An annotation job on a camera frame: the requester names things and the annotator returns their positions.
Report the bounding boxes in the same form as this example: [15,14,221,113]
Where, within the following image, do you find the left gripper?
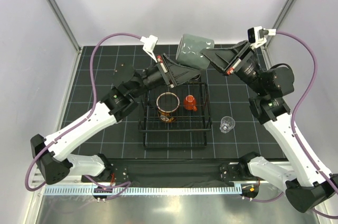
[129,53,200,98]

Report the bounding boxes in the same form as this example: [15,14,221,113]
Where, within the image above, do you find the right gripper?
[200,40,267,96]

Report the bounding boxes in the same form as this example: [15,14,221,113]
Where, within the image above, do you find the grey green mug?
[176,34,214,70]

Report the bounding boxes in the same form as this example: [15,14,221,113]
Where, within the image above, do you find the small orange cup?
[183,95,198,111]

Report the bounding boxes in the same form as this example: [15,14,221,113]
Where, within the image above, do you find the black red skull mug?
[156,92,180,123]

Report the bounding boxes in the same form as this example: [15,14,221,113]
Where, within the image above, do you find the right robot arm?
[201,41,337,213]

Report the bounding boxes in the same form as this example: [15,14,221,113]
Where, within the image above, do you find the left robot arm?
[31,54,201,185]

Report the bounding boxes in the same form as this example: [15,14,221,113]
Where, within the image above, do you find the black grid mat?
[62,45,285,158]

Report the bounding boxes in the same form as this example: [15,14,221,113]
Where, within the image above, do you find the clear cup right side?
[220,116,236,134]

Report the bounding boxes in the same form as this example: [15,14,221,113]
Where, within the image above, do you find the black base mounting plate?
[79,158,270,189]

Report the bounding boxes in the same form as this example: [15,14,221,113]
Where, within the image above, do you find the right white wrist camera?
[247,26,277,49]

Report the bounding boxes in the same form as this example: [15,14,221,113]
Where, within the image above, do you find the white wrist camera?
[247,26,277,49]
[140,35,158,62]

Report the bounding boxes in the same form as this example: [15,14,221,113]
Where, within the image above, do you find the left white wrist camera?
[140,35,158,62]

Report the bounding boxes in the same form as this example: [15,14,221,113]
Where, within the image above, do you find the black wire dish rack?
[138,79,212,150]

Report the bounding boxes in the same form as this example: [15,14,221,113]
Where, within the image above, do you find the white slotted cable duct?
[44,184,242,197]

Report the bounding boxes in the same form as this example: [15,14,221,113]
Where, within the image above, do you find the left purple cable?
[25,32,145,200]

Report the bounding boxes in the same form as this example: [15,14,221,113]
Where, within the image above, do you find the left aluminium frame post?
[46,0,81,53]

